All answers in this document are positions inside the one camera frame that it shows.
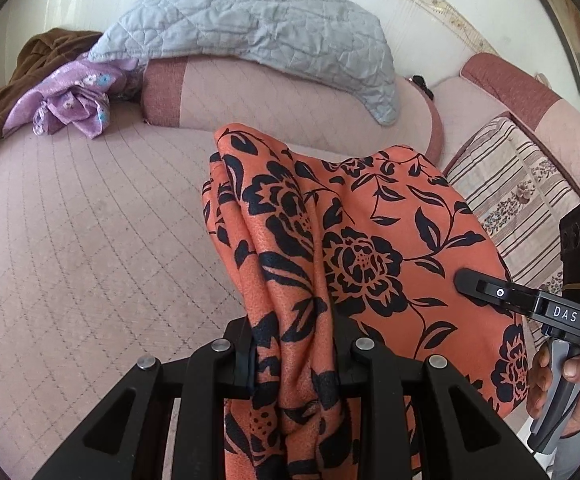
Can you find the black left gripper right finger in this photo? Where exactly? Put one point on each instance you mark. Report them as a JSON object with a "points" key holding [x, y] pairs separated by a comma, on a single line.
{"points": [[423, 417]]}

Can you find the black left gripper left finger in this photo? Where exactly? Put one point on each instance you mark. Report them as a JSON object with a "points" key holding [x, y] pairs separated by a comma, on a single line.
{"points": [[162, 414]]}

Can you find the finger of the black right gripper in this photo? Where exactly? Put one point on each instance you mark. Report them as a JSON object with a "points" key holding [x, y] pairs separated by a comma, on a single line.
{"points": [[503, 296]]}

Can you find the orange black floral garment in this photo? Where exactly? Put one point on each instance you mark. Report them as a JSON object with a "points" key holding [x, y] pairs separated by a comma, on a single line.
{"points": [[377, 239]]}

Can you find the striped floral cushion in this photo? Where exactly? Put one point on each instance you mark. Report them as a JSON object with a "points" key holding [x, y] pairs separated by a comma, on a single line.
{"points": [[520, 197]]}

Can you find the pink quilted bed cover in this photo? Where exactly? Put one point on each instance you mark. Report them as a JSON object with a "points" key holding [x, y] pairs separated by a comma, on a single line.
{"points": [[104, 256]]}

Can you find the small black object on sofa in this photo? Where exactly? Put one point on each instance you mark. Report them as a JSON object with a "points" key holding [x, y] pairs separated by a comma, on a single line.
{"points": [[420, 82]]}

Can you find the pink quilted sofa backrest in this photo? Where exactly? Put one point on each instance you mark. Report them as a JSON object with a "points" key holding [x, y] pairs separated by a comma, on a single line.
{"points": [[204, 93]]}

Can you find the purple floral cloth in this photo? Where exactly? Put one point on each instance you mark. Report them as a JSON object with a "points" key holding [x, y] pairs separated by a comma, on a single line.
{"points": [[79, 93]]}

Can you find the grey quilted blanket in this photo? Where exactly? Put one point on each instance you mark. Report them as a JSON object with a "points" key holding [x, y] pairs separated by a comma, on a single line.
{"points": [[333, 42]]}

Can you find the brown garment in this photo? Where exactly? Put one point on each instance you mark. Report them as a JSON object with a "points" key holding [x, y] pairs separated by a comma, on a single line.
{"points": [[38, 58]]}

